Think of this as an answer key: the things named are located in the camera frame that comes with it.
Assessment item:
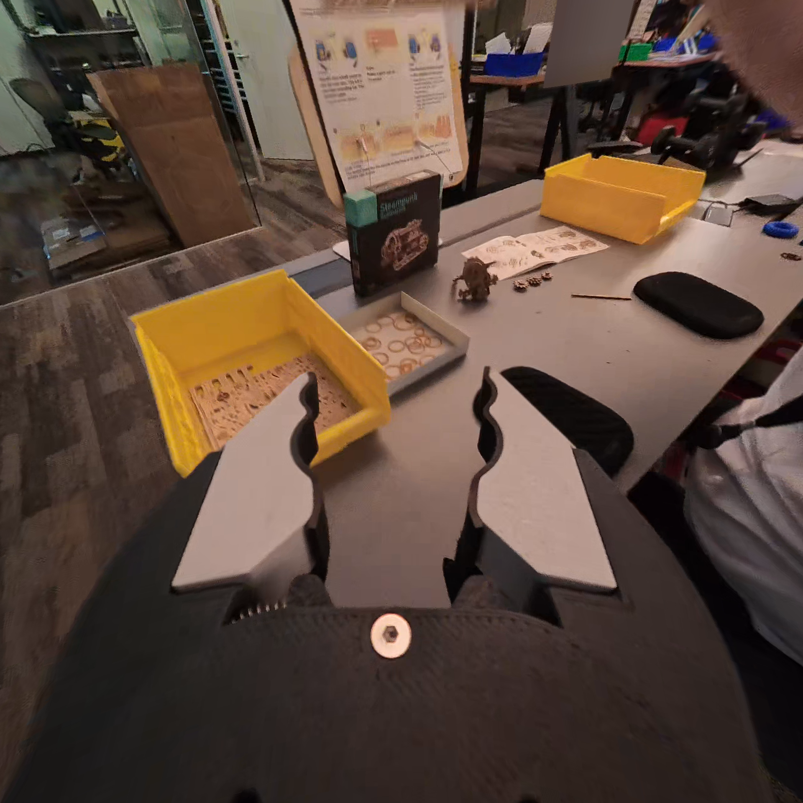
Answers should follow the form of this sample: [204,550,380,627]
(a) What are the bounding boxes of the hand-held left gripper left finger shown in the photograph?
[170,373,331,593]

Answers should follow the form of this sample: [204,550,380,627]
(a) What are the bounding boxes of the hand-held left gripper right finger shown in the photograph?
[442,367,619,603]

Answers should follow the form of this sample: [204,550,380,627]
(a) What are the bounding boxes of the laser-cut plywood sheet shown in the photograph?
[188,353,363,450]

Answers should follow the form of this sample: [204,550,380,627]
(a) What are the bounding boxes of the nested yellow plastic bins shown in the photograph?
[130,270,391,478]

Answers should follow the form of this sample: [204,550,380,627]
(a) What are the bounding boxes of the partly built wooden model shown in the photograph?
[452,256,499,303]

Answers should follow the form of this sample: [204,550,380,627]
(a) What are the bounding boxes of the black model kit box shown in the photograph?
[343,169,443,299]

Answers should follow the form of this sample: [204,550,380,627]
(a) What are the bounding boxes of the black padded wrist rest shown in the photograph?
[501,367,634,479]
[632,271,765,341]

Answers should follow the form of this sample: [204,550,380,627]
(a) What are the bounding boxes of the white cardboard tray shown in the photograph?
[335,290,470,397]

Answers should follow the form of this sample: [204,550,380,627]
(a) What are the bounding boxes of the pile of rubber bands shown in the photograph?
[361,312,443,377]

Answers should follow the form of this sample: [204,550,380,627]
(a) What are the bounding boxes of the printed instruction booklet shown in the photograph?
[461,225,611,281]

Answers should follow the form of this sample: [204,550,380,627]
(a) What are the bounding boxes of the white plastic base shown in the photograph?
[331,235,448,261]

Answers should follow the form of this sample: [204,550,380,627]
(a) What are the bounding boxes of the yellow plastic bin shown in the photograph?
[540,153,708,246]

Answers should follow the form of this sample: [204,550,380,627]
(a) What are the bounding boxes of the red plastic bin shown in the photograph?
[634,113,691,146]

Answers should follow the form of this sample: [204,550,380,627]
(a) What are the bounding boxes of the black dumbbells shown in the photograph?
[651,94,769,171]

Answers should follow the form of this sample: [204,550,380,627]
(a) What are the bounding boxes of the printed instruction sheet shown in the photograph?
[292,0,466,190]

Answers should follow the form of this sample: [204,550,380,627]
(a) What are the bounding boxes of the blue plastic bin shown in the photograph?
[485,51,545,78]

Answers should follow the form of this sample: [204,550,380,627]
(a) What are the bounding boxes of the black lanyard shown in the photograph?
[695,392,803,450]

